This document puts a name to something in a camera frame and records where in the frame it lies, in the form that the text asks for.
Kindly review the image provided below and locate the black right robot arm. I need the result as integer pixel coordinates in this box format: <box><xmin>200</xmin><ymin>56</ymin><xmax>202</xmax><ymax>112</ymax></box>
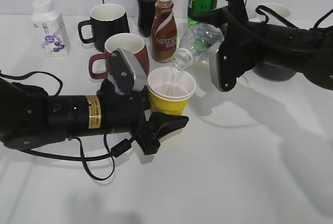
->
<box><xmin>193</xmin><ymin>0</ymin><xmax>332</xmax><ymax>92</ymax></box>

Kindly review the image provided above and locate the black mug white interior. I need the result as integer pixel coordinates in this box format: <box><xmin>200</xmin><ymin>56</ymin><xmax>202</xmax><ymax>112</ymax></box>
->
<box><xmin>78</xmin><ymin>4</ymin><xmax>130</xmax><ymax>52</ymax></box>

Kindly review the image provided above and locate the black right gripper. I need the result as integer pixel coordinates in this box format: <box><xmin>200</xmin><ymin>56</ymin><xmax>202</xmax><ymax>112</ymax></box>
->
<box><xmin>193</xmin><ymin>0</ymin><xmax>258</xmax><ymax>79</ymax></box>

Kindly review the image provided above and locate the dark grey mug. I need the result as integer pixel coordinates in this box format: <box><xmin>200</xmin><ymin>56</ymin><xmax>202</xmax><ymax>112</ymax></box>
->
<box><xmin>252</xmin><ymin>62</ymin><xmax>296</xmax><ymax>82</ymax></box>

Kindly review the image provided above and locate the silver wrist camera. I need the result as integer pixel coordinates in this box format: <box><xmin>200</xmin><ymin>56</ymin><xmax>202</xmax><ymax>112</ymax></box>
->
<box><xmin>208</xmin><ymin>41</ymin><xmax>237</xmax><ymax>92</ymax></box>
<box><xmin>107</xmin><ymin>48</ymin><xmax>147</xmax><ymax>95</ymax></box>

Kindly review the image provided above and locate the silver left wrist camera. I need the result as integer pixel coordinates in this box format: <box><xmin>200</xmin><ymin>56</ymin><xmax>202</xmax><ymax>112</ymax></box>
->
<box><xmin>107</xmin><ymin>48</ymin><xmax>147</xmax><ymax>95</ymax></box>

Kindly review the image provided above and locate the brown Nescafe coffee bottle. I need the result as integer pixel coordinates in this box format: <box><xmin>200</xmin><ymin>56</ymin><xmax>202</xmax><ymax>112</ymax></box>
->
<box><xmin>151</xmin><ymin>0</ymin><xmax>177</xmax><ymax>63</ymax></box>

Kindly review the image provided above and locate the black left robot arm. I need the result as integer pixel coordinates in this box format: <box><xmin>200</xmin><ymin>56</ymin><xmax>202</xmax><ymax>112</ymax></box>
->
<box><xmin>1</xmin><ymin>80</ymin><xmax>189</xmax><ymax>155</ymax></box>

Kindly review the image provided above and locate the white yogurt bottle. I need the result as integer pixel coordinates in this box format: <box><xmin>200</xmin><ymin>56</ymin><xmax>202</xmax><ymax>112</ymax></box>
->
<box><xmin>31</xmin><ymin>0</ymin><xmax>70</xmax><ymax>57</ymax></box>

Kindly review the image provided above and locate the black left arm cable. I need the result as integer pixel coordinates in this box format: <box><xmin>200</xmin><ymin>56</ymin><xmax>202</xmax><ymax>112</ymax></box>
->
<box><xmin>0</xmin><ymin>71</ymin><xmax>136</xmax><ymax>181</ymax></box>

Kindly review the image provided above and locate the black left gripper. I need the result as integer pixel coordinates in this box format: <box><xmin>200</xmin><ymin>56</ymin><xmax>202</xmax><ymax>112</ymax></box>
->
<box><xmin>97</xmin><ymin>79</ymin><xmax>189</xmax><ymax>155</ymax></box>

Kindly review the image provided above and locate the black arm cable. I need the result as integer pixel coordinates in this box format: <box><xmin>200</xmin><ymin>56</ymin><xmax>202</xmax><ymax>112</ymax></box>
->
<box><xmin>0</xmin><ymin>71</ymin><xmax>136</xmax><ymax>181</ymax></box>
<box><xmin>255</xmin><ymin>5</ymin><xmax>333</xmax><ymax>31</ymax></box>

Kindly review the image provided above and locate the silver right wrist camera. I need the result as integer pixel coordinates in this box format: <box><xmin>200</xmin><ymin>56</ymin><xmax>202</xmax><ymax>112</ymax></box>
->
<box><xmin>208</xmin><ymin>41</ymin><xmax>237</xmax><ymax>92</ymax></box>

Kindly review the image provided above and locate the clear water bottle green label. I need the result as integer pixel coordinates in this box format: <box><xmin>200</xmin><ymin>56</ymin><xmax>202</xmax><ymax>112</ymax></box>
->
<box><xmin>171</xmin><ymin>23</ymin><xmax>224</xmax><ymax>71</ymax></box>

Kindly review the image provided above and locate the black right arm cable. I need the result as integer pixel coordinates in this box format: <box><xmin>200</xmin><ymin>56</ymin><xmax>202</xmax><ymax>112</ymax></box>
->
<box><xmin>255</xmin><ymin>5</ymin><xmax>333</xmax><ymax>31</ymax></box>

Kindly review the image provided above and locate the yellow paper cup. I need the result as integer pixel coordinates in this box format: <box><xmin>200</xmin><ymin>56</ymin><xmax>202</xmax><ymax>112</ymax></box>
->
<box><xmin>147</xmin><ymin>67</ymin><xmax>197</xmax><ymax>115</ymax></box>

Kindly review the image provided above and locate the red mug white interior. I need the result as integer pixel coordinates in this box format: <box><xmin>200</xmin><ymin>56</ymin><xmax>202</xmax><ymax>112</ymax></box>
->
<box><xmin>88</xmin><ymin>33</ymin><xmax>151</xmax><ymax>80</ymax></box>

